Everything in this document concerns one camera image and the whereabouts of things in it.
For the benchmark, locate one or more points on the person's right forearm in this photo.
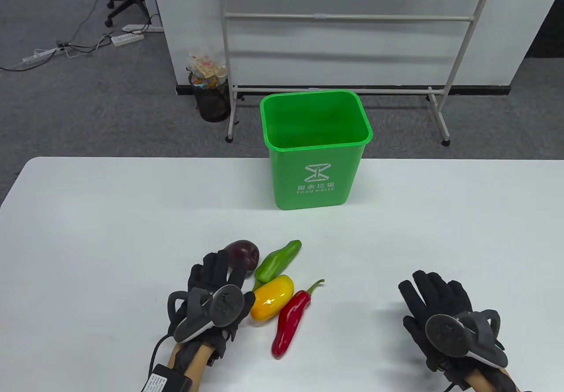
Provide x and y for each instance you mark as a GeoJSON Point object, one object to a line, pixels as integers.
{"type": "Point", "coordinates": [476, 381]}

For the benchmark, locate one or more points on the yellow bell pepper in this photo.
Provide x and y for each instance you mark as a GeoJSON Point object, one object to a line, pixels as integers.
{"type": "Point", "coordinates": [273, 297]}

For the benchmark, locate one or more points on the green food waste bin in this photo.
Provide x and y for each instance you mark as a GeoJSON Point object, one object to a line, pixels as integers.
{"type": "Point", "coordinates": [313, 185]}

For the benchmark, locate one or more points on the long green pepper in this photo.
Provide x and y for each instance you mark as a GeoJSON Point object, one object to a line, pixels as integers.
{"type": "Point", "coordinates": [275, 262]}

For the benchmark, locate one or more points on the white desk foot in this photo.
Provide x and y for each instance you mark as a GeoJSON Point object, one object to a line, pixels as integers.
{"type": "Point", "coordinates": [141, 27]}

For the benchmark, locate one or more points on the person's right hand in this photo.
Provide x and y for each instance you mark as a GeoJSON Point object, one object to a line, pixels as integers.
{"type": "Point", "coordinates": [436, 295]}

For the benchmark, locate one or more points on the clear bag of rubbish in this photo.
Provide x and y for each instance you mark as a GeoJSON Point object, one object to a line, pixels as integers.
{"type": "Point", "coordinates": [205, 68]}

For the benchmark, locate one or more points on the grey left hand controller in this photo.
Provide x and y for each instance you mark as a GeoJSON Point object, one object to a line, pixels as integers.
{"type": "Point", "coordinates": [224, 306]}

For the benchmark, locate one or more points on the person's left hand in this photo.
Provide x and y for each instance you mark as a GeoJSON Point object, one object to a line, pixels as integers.
{"type": "Point", "coordinates": [211, 273]}

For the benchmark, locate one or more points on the grey right hand controller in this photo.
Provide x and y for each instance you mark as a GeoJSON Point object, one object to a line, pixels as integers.
{"type": "Point", "coordinates": [447, 334]}

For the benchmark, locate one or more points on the black mesh trash can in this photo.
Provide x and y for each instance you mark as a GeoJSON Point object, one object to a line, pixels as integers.
{"type": "Point", "coordinates": [213, 101]}

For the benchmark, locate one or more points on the purple eggplant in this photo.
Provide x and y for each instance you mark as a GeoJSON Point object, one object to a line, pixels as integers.
{"type": "Point", "coordinates": [246, 252]}

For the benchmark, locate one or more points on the grey hand controller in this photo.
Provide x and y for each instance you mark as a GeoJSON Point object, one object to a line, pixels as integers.
{"type": "Point", "coordinates": [224, 306]}
{"type": "Point", "coordinates": [447, 334]}

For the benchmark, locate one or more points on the white whiteboard stand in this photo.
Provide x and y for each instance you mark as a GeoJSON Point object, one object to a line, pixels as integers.
{"type": "Point", "coordinates": [352, 15]}

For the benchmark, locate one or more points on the black forearm sensor box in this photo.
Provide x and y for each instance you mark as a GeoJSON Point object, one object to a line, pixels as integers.
{"type": "Point", "coordinates": [169, 381]}

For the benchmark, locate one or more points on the red chili pepper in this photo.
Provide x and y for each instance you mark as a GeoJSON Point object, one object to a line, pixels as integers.
{"type": "Point", "coordinates": [288, 321]}

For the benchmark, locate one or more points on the white power strip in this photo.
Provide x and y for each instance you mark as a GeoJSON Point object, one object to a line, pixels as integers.
{"type": "Point", "coordinates": [128, 38]}
{"type": "Point", "coordinates": [39, 55]}

